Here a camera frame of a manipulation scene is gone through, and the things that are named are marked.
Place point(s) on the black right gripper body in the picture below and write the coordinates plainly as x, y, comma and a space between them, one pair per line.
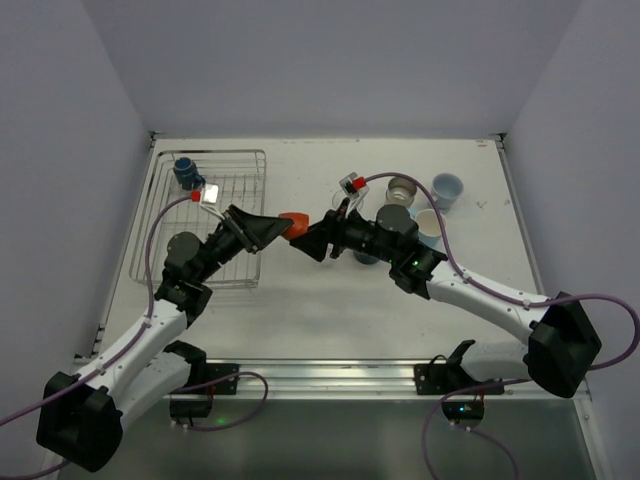
337, 234

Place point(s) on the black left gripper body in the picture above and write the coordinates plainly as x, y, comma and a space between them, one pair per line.
240, 229

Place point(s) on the orange ceramic cup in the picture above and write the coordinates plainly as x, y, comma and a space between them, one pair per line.
299, 224

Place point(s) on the clear plastic cup front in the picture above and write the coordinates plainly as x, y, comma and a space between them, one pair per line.
337, 200

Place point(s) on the dark blue mug front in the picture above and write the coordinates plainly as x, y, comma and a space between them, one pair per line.
365, 259

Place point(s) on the dark blue mug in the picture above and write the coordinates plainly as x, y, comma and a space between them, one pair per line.
187, 175
365, 259

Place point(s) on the light blue cup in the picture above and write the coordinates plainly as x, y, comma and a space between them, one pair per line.
412, 214

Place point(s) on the grey ceramic mug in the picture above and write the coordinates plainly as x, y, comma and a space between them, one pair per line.
446, 189

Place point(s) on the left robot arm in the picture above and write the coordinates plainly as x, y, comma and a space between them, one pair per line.
83, 416

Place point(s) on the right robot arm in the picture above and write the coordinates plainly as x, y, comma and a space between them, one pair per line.
553, 344

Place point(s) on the dark blue mug rear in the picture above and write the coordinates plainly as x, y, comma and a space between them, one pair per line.
187, 175

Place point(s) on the black left controller box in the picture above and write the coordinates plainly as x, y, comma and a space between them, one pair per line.
189, 410

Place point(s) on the black controller box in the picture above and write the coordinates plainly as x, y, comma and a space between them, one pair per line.
465, 414
189, 410

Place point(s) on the black right controller box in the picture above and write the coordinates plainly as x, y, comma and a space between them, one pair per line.
465, 414

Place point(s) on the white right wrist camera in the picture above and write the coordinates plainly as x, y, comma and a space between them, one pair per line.
354, 187

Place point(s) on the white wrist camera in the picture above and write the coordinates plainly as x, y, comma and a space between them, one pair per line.
209, 195
354, 187

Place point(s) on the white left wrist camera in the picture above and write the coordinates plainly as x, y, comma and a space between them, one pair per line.
209, 195

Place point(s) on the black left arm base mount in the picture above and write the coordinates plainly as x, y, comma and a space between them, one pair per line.
204, 377

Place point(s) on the aluminium frame rail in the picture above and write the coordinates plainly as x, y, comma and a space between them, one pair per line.
279, 379

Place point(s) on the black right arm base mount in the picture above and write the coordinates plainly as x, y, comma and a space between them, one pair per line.
442, 375

